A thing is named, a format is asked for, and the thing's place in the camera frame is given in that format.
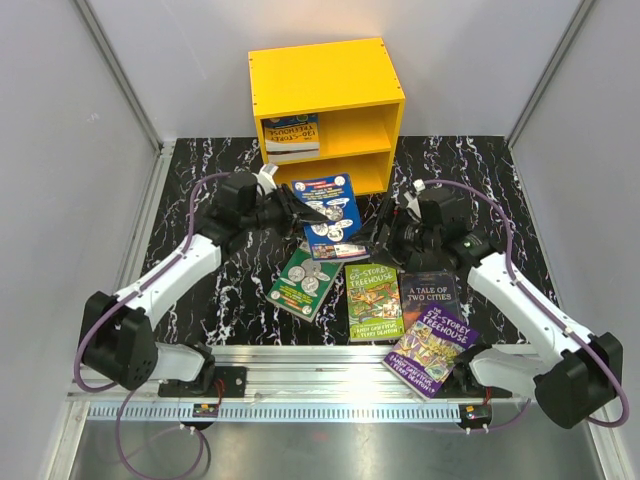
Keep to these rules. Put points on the green treehouse book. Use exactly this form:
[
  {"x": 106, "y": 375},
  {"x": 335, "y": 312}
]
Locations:
[{"x": 303, "y": 284}]

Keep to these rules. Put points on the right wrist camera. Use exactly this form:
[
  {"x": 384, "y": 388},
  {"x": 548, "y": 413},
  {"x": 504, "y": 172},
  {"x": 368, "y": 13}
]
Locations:
[{"x": 411, "y": 198}]

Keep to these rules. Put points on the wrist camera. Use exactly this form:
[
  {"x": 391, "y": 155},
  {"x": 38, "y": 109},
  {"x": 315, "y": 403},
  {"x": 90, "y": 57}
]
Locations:
[
  {"x": 411, "y": 198},
  {"x": 265, "y": 178}
]

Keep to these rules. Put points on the purple 52-storey treehouse book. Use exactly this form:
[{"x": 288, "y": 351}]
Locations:
[{"x": 424, "y": 356}]

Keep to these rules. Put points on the white slotted cable duct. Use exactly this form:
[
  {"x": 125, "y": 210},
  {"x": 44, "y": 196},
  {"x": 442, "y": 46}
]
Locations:
[{"x": 276, "y": 412}]

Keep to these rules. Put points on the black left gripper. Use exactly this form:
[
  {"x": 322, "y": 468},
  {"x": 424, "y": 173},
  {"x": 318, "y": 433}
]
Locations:
[{"x": 293, "y": 208}]

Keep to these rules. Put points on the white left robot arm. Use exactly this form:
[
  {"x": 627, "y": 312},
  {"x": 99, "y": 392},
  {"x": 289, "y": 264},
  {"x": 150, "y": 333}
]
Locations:
[{"x": 117, "y": 331}]

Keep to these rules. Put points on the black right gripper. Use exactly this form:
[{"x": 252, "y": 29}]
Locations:
[{"x": 393, "y": 218}]

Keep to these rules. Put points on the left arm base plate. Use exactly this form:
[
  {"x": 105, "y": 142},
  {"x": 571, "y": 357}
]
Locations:
[{"x": 206, "y": 394}]

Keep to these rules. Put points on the yellow wooden shelf cabinet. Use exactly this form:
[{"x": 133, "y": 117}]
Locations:
[{"x": 353, "y": 88}]

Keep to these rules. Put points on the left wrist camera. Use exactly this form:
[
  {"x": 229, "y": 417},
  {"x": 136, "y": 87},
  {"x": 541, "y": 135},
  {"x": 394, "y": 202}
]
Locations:
[{"x": 265, "y": 178}]

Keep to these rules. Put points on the dark blue treehouse book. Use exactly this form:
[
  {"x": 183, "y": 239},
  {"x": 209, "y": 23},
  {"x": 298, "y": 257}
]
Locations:
[{"x": 333, "y": 197}]

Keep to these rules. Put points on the yellow 130-storey treehouse book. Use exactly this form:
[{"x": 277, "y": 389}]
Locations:
[{"x": 292, "y": 133}]

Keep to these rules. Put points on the dark Tale of Two Cities book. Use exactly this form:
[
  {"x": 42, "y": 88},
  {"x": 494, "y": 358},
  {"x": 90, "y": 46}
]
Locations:
[{"x": 419, "y": 290}]

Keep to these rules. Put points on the lime 65-storey treehouse book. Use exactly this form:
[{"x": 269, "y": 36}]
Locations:
[{"x": 373, "y": 302}]

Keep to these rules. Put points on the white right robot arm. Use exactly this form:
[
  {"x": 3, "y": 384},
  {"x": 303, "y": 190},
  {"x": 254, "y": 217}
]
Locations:
[{"x": 575, "y": 375}]

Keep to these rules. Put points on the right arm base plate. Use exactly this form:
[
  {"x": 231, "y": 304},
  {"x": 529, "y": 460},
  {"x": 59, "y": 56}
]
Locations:
[{"x": 478, "y": 405}]

